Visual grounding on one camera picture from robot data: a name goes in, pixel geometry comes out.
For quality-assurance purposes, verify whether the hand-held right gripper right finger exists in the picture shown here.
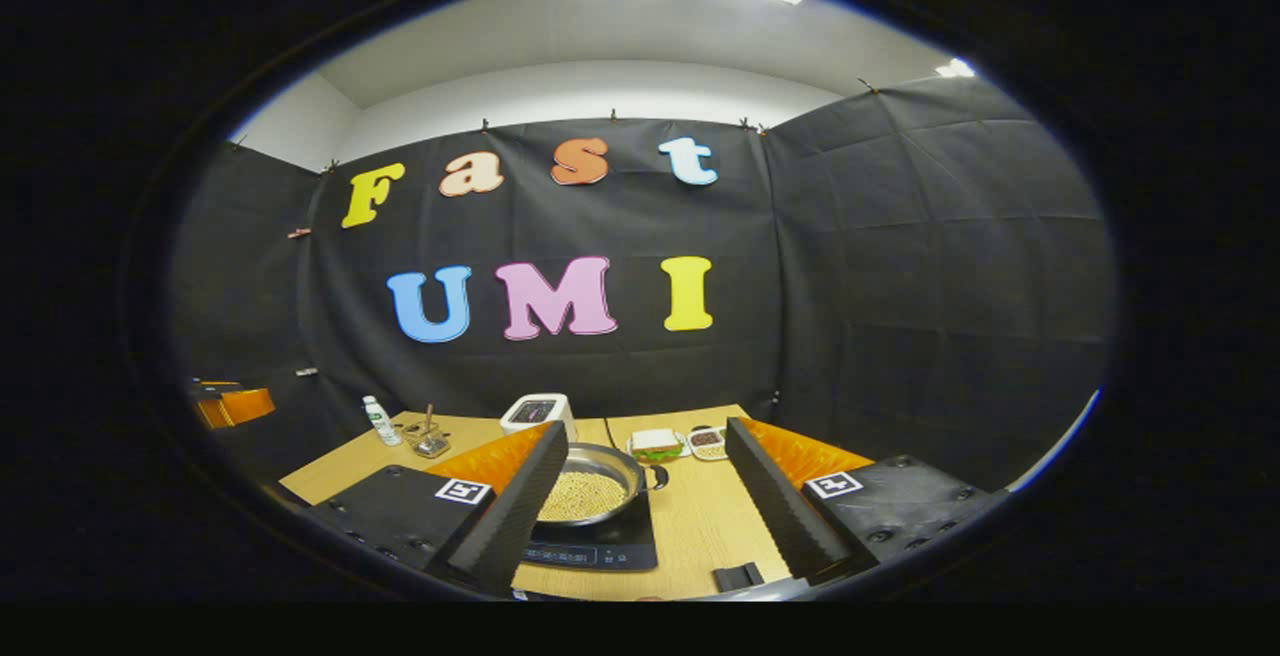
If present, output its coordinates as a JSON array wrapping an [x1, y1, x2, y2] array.
[[724, 416, 1006, 585]]

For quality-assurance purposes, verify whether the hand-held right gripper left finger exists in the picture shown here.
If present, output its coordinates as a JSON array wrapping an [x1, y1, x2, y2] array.
[[305, 420, 569, 595]]

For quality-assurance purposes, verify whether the heap of yellow soybeans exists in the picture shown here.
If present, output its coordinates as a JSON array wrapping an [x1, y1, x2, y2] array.
[[538, 471, 629, 522]]

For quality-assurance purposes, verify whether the black induction cooktop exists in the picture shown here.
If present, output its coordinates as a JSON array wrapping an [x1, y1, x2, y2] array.
[[520, 491, 659, 572]]

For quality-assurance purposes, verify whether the steel pot with black handles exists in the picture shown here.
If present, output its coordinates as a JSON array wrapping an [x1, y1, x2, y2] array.
[[535, 441, 669, 529]]

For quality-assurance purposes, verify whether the white toaster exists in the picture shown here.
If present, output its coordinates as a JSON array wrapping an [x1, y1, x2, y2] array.
[[499, 393, 578, 445]]

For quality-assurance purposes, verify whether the white sandwich plate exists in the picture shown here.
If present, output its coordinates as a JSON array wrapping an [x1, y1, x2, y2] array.
[[625, 434, 692, 466]]

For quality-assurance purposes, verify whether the sandwich with lettuce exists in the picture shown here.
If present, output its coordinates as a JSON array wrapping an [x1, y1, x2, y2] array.
[[630, 428, 685, 463]]

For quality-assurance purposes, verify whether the white bottle with green label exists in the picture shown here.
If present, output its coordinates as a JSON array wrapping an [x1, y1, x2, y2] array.
[[362, 395, 403, 448]]

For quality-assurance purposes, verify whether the black backdrop cloth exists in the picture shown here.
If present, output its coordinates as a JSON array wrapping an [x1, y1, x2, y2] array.
[[170, 76, 1116, 492]]

